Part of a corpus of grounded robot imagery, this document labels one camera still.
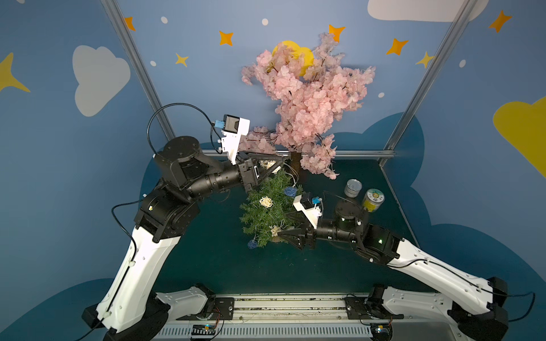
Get small green christmas tree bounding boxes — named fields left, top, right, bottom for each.
left=238, top=168, right=304, bottom=248

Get string lights with rattan balls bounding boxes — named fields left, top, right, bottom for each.
left=246, top=158, right=301, bottom=250

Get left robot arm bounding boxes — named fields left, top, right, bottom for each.
left=82, top=136, right=285, bottom=340

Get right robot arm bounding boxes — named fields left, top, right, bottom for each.
left=278, top=198, right=509, bottom=340

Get pink cherry blossom tree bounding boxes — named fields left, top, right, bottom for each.
left=239, top=34, right=376, bottom=180

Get silver tin can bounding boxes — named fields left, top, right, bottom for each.
left=344, top=179, right=363, bottom=198

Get yellow labelled can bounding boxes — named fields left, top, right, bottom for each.
left=362, top=188, right=385, bottom=213

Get right controller board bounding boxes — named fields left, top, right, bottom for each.
left=370, top=324, right=393, bottom=341

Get controller board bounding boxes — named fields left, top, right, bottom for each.
left=370, top=324, right=393, bottom=341
left=189, top=324, right=220, bottom=340

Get left controller board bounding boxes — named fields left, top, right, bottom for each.
left=189, top=324, right=220, bottom=340

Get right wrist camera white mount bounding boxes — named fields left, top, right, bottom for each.
left=293, top=193, right=323, bottom=230

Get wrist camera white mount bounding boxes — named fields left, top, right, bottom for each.
left=214, top=115, right=250, bottom=165
left=293, top=193, right=323, bottom=230

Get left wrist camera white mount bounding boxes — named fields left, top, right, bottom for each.
left=214, top=115, right=250, bottom=165

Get aluminium mounting rail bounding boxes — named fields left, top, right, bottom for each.
left=148, top=293, right=462, bottom=325

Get back horizontal frame bar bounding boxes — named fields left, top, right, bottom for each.
left=200, top=148, right=396, bottom=161

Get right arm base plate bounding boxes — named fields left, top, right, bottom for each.
left=344, top=294, right=405, bottom=321

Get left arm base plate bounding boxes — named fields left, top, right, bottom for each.
left=177, top=297, right=235, bottom=321

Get left diagonal frame post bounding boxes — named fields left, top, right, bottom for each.
left=100, top=0, right=162, bottom=112

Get diagonal frame post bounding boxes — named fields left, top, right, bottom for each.
left=100, top=0, right=162, bottom=112
left=378, top=0, right=478, bottom=169

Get right diagonal frame post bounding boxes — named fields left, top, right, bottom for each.
left=378, top=0, right=478, bottom=169

